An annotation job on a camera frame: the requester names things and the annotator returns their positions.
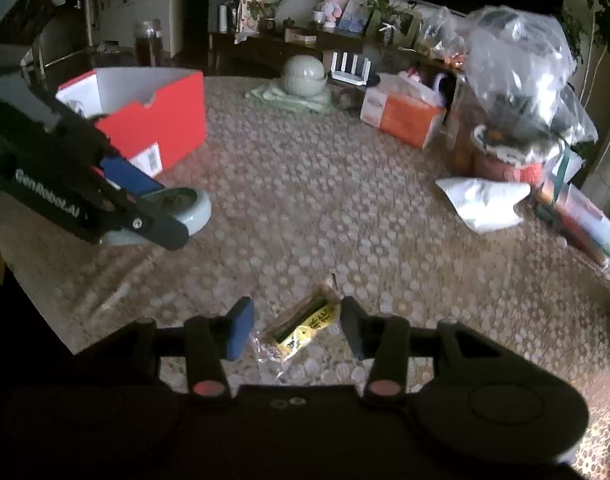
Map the pink red basket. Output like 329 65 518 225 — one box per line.
471 125 567 188

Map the white wifi router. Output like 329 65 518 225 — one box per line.
330 51 372 87

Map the wooden tv cabinet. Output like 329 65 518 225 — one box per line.
206 22 467 111

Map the green folded cloth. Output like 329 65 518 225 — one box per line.
245 80 333 114

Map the red cardboard box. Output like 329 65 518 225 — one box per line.
56 67 206 178

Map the stack of coloured folders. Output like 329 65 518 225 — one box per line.
536 179 610 268

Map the lace tablecloth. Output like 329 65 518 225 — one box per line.
0 77 610 479

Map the orange tissue box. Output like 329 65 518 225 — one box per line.
359 72 447 150

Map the grey green round pot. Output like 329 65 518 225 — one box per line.
281 54 328 98

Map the light blue case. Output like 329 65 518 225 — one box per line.
100 186 212 246

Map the large clear plastic bag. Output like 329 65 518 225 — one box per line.
461 6 599 145

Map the dark glass jar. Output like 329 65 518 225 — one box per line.
134 18 163 67

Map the photo frame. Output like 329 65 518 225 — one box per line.
366 9 422 49

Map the white green tube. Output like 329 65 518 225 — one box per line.
251 276 341 364

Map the white paper bag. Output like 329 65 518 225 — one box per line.
435 177 532 234

